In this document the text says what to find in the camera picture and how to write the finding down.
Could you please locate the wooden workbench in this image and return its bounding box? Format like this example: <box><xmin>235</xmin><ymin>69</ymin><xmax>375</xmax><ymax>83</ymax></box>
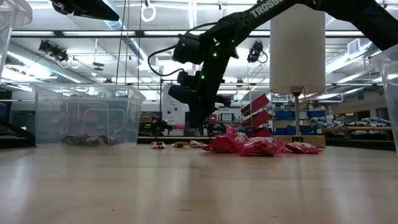
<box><xmin>323</xmin><ymin>125</ymin><xmax>394</xmax><ymax>141</ymax></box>

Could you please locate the shelf with blue bins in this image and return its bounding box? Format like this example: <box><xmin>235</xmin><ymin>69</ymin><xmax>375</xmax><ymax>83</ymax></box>
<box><xmin>272</xmin><ymin>107</ymin><xmax>327</xmax><ymax>137</ymax></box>

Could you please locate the red candy bar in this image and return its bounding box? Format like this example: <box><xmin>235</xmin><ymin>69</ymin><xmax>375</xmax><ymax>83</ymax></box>
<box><xmin>239</xmin><ymin>137</ymin><xmax>285</xmax><ymax>157</ymax></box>
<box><xmin>201</xmin><ymin>134</ymin><xmax>242</xmax><ymax>154</ymax></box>
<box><xmin>225</xmin><ymin>125</ymin><xmax>249</xmax><ymax>142</ymax></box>
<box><xmin>284</xmin><ymin>142</ymin><xmax>323</xmax><ymax>155</ymax></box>

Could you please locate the grey air vent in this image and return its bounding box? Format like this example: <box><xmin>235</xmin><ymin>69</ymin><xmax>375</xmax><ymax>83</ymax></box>
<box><xmin>347</xmin><ymin>39</ymin><xmax>361</xmax><ymax>56</ymax></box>

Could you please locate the black overhead frame bar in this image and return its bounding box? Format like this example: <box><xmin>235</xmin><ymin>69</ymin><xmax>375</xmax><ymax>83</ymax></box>
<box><xmin>11</xmin><ymin>29</ymin><xmax>398</xmax><ymax>39</ymax></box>

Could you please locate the white shade table lamp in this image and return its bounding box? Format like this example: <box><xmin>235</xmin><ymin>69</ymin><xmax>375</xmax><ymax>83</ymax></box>
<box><xmin>269</xmin><ymin>2</ymin><xmax>326</xmax><ymax>149</ymax></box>

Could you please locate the black ceiling spotlight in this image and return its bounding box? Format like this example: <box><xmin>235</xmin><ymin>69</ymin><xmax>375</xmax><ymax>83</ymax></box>
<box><xmin>39</xmin><ymin>39</ymin><xmax>70</xmax><ymax>63</ymax></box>
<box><xmin>247</xmin><ymin>40</ymin><xmax>269</xmax><ymax>65</ymax></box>

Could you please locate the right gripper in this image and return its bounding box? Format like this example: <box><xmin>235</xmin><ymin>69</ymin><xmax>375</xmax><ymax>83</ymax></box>
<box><xmin>167</xmin><ymin>57</ymin><xmax>233</xmax><ymax>129</ymax></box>

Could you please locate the red tilted storage bin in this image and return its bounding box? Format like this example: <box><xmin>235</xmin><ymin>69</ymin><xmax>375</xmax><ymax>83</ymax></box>
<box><xmin>241</xmin><ymin>110</ymin><xmax>272</xmax><ymax>130</ymax></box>
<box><xmin>247</xmin><ymin>127</ymin><xmax>272</xmax><ymax>139</ymax></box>
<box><xmin>241</xmin><ymin>93</ymin><xmax>271</xmax><ymax>116</ymax></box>

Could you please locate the hanging white ring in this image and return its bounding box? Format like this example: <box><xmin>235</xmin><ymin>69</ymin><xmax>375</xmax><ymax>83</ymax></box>
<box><xmin>141</xmin><ymin>2</ymin><xmax>157</xmax><ymax>23</ymax></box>

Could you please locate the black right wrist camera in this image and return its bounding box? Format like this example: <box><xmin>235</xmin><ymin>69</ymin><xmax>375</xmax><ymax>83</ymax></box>
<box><xmin>172</xmin><ymin>32</ymin><xmax>203</xmax><ymax>65</ymax></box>

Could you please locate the silver ventilation duct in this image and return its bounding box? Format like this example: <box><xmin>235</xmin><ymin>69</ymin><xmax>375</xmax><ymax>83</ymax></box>
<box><xmin>0</xmin><ymin>40</ymin><xmax>94</xmax><ymax>85</ymax></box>

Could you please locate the white cylindrical machine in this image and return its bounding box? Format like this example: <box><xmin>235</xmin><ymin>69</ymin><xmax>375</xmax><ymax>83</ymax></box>
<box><xmin>162</xmin><ymin>85</ymin><xmax>187</xmax><ymax>125</ymax></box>

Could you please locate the clear plastic bin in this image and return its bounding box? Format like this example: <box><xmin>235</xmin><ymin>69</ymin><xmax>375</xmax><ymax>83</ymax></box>
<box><xmin>368</xmin><ymin>39</ymin><xmax>398</xmax><ymax>155</ymax></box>
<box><xmin>33</xmin><ymin>83</ymin><xmax>146</xmax><ymax>147</ymax></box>
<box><xmin>0</xmin><ymin>0</ymin><xmax>34</xmax><ymax>81</ymax></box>

